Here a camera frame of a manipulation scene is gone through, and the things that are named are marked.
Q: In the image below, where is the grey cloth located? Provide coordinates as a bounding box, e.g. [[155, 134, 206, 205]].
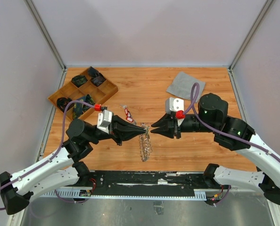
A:
[[166, 72, 206, 102]]

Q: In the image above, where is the purple cable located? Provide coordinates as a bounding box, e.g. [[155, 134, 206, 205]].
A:
[[175, 82, 280, 172], [0, 100, 107, 210]]

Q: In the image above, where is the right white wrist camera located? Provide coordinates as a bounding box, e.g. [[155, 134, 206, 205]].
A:
[[165, 97, 184, 114]]

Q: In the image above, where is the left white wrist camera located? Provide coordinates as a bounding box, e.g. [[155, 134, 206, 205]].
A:
[[97, 110, 113, 134]]

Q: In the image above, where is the wooden compartment tray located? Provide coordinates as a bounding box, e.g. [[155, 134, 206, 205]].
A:
[[48, 69, 118, 124]]

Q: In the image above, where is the dark rolled fabric back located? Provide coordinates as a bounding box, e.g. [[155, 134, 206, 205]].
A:
[[87, 67, 100, 78]]

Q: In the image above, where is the red key tag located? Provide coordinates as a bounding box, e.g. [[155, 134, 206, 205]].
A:
[[126, 117, 134, 123], [124, 108, 131, 117]]

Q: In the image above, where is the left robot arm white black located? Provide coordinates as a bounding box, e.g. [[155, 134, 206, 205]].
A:
[[0, 115, 146, 215]]

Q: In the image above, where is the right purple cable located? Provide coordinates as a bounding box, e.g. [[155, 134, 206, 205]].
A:
[[175, 82, 280, 172]]

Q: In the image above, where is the dark green rolled fabric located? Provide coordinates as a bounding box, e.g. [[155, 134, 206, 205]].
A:
[[71, 75, 88, 88]]

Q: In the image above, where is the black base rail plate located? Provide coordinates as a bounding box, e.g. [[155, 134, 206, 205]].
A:
[[72, 170, 228, 197]]

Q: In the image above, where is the metal disc keyring holder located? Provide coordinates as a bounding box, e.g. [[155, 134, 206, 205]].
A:
[[139, 122, 153, 162]]

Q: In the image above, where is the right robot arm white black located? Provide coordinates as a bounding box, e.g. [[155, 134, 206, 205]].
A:
[[151, 93, 280, 205]]

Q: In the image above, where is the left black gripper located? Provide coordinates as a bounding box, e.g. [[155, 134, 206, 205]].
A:
[[86, 112, 146, 145]]

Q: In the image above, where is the grey slotted cable duct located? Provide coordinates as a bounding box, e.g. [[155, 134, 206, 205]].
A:
[[29, 189, 206, 201]]

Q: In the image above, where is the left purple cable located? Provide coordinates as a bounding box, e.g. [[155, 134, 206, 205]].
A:
[[0, 100, 107, 210]]

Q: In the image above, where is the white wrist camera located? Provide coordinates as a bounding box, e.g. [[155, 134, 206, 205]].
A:
[[97, 110, 113, 134], [165, 97, 184, 114]]

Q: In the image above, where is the blue patterned folded fabric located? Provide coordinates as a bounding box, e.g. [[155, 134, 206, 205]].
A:
[[72, 94, 95, 120]]

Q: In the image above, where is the black rolled belt fabric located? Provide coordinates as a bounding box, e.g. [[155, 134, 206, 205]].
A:
[[57, 97, 72, 112]]

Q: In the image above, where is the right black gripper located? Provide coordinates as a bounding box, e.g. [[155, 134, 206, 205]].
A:
[[150, 113, 218, 139]]

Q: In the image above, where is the dark rolled fabric right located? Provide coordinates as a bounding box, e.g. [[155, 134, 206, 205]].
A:
[[91, 76, 106, 87]]

